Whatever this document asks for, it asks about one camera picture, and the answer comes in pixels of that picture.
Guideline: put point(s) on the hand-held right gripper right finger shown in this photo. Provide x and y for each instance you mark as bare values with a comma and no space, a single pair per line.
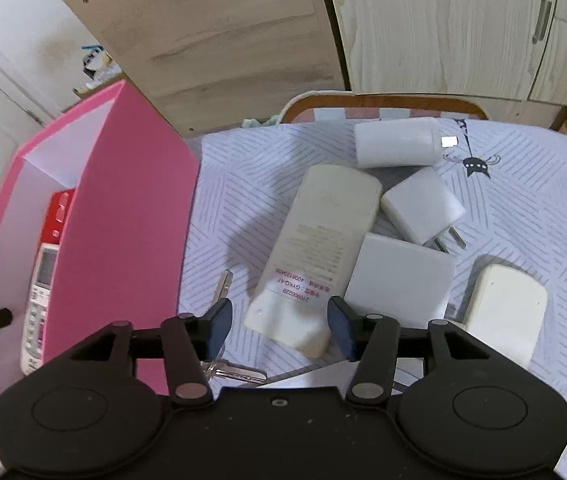
341,331

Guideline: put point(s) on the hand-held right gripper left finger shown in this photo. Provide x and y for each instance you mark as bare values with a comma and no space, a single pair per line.
219,332

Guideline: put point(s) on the white square charger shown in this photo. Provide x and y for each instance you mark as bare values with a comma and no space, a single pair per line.
398,275

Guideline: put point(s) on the cream remote control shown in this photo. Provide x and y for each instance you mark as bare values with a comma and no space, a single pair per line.
313,240

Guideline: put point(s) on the white cube charger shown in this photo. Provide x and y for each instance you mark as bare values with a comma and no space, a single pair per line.
421,205

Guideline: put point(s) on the pink cardboard box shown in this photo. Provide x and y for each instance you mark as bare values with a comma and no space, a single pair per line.
128,210

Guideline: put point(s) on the cream rounded adapter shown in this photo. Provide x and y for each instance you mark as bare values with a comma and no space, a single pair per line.
506,310

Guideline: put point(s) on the white rounded charger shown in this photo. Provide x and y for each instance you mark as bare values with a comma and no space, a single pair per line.
393,142

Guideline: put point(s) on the white remote with screen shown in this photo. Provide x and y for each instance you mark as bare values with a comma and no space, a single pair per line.
43,280

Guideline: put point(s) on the red glasses-print cloth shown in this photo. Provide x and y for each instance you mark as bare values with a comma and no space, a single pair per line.
55,215

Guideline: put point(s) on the light green cloth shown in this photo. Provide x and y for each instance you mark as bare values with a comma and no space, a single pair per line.
256,121

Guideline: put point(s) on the grey-brown wooden cabinet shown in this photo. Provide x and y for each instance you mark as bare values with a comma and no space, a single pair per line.
213,35

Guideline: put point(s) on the light wood wardrobe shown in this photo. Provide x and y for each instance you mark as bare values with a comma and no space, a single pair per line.
438,25

